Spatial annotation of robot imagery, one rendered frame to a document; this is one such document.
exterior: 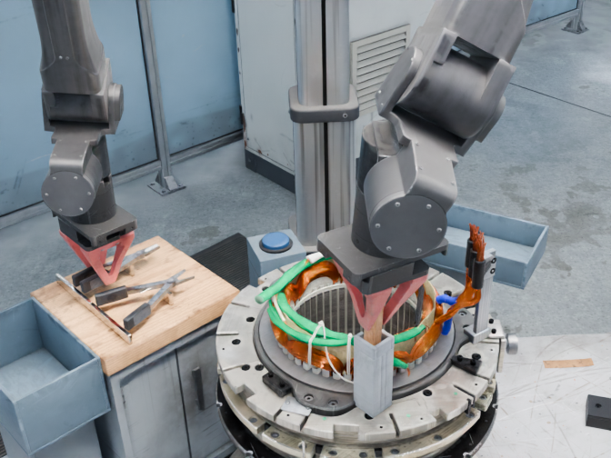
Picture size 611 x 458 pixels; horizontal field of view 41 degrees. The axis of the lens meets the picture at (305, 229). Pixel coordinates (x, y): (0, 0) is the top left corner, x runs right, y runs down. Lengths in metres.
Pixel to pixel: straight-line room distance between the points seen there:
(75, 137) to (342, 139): 0.51
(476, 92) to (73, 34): 0.43
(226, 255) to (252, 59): 0.83
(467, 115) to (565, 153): 3.27
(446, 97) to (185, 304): 0.53
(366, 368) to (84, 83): 0.42
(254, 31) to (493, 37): 2.72
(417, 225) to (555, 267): 2.48
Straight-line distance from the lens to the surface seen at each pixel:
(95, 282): 1.08
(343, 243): 0.71
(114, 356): 0.99
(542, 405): 1.34
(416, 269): 0.73
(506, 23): 0.64
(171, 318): 1.03
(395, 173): 0.61
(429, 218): 0.60
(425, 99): 0.63
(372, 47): 3.33
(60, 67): 0.91
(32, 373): 1.12
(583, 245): 3.23
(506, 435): 1.29
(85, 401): 1.02
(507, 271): 1.15
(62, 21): 0.86
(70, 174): 0.92
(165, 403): 1.10
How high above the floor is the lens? 1.69
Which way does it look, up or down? 32 degrees down
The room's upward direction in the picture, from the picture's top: 2 degrees counter-clockwise
